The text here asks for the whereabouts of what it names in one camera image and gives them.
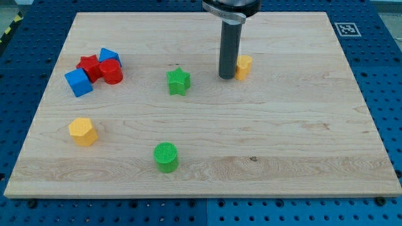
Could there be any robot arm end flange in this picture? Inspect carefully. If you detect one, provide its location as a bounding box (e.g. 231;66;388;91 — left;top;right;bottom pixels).
202;0;262;25

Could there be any green star block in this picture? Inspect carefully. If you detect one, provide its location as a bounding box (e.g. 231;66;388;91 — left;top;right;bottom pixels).
166;67;191;96

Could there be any green cylinder block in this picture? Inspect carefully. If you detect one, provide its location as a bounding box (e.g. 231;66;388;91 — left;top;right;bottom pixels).
153;142;178;173

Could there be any yellow heart block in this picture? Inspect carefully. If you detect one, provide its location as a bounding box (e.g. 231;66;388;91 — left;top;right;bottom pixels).
235;55;253;80

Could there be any wooden board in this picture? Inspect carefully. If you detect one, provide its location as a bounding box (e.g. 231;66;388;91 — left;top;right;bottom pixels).
4;12;401;199

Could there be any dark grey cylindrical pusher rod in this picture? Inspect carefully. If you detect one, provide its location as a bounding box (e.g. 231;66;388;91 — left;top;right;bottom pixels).
218;21;242;80

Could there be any red cylinder block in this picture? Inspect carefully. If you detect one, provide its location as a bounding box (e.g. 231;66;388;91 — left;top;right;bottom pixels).
100;58;123;85

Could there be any blue triangle block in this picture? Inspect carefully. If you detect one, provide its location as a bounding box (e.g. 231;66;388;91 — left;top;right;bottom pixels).
99;48;122;66

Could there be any red star block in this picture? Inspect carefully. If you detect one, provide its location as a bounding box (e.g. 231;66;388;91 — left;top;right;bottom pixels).
76;55;102;83

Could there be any yellow hexagon block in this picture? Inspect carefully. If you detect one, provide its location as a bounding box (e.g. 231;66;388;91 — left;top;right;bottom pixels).
68;117;98;146

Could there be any blue cube block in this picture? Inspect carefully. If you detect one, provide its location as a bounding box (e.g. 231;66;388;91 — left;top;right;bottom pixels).
65;68;93;97

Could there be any white fiducial marker tag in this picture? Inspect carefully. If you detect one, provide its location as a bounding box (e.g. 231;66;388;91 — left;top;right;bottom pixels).
334;22;361;37

